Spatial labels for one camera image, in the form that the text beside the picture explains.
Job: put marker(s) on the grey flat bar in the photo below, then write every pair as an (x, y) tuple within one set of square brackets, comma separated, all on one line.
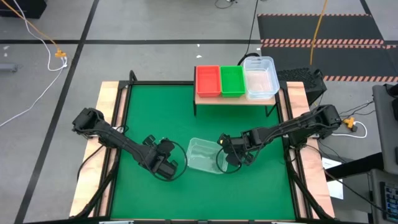
[(7, 68)]

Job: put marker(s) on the black device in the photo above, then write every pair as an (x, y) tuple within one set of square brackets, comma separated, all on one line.
[(395, 109)]

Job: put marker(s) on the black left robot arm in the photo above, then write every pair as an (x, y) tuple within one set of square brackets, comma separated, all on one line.
[(118, 141)]

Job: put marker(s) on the red plastic mesh basket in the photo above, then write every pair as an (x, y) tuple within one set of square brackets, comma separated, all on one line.
[(207, 81)]

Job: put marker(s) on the black beam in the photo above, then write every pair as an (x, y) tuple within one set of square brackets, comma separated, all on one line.
[(357, 164)]

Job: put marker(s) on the black keypad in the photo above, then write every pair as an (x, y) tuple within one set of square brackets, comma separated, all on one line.
[(391, 202)]

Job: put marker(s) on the green plastic mesh basket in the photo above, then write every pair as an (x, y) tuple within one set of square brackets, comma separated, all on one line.
[(232, 81)]

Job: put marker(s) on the wooden shelf with black legs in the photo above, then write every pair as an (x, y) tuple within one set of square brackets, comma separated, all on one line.
[(217, 100)]

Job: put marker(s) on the black box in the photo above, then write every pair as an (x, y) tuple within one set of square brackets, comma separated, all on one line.
[(25, 7)]

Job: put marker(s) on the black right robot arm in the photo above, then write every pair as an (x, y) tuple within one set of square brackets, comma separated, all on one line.
[(286, 127)]

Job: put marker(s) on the green table mat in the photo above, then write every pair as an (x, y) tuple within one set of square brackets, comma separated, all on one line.
[(199, 199)]

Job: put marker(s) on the black hazard-striped floor mat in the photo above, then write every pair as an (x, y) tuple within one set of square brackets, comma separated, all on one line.
[(342, 28)]

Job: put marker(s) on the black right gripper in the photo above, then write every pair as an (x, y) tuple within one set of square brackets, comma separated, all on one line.
[(239, 147)]

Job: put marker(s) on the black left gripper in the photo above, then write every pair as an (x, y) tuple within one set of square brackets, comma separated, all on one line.
[(163, 161)]

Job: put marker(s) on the grey cabinet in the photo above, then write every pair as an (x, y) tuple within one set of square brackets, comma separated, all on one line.
[(374, 196)]

